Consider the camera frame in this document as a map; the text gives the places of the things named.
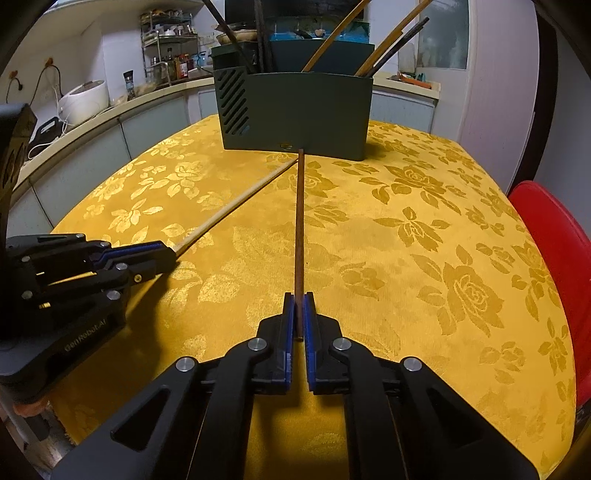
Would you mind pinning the grey wall cabinets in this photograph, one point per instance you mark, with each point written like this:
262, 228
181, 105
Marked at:
92, 11

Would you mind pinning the orange kitchen tool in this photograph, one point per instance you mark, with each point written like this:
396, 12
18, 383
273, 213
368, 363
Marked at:
413, 78

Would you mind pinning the metal spice rack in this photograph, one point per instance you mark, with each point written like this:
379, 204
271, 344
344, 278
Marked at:
166, 50

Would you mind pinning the blue printed backsplash panel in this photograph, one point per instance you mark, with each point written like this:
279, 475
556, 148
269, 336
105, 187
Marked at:
286, 34

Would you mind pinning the beige curved kitchen countertop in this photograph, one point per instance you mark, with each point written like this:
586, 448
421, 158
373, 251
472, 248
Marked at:
161, 92

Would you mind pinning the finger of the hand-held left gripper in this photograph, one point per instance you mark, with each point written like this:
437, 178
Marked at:
138, 273
138, 249

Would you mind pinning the long light brown chopstick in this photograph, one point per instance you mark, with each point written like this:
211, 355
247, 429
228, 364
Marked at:
339, 31

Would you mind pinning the black range hood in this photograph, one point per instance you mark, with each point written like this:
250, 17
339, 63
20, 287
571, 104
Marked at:
295, 9

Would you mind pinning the dark brown chopstick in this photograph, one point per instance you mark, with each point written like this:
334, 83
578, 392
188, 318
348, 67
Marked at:
300, 230

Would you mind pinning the pale bamboo chopstick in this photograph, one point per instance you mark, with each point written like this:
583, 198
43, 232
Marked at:
221, 216

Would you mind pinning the black kitchen appliance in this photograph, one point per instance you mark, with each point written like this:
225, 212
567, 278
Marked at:
46, 131

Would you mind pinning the yellow floral tablecloth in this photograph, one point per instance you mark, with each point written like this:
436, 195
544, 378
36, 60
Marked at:
415, 258

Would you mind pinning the red plastic stool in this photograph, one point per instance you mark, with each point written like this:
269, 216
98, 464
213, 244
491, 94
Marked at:
554, 240

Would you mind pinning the dark door frame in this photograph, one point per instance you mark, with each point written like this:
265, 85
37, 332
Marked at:
539, 92

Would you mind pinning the grey curved base cabinets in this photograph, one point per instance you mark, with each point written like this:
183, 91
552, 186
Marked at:
92, 161

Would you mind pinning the short beige countertop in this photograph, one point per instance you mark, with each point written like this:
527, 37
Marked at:
392, 86

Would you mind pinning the frosted window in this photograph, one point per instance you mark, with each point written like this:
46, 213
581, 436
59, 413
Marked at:
443, 32

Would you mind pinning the white rice cooker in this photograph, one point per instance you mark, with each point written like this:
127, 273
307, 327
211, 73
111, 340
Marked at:
83, 101

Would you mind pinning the brass wok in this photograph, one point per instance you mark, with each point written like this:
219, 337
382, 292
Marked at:
240, 34

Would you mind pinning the dark green utensil holder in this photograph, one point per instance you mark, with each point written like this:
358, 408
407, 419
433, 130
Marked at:
300, 115

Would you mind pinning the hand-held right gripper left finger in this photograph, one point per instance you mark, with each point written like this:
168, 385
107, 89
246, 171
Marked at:
289, 341

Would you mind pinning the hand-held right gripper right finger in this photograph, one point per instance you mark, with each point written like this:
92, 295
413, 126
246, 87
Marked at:
308, 341

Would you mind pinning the white plastic jug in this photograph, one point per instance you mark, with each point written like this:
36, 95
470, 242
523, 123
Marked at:
406, 57

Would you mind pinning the tan wooden chopstick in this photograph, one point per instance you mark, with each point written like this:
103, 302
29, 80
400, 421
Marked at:
392, 39

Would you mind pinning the dark grey-brown chopstick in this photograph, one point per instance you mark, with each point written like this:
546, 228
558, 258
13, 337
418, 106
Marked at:
402, 44

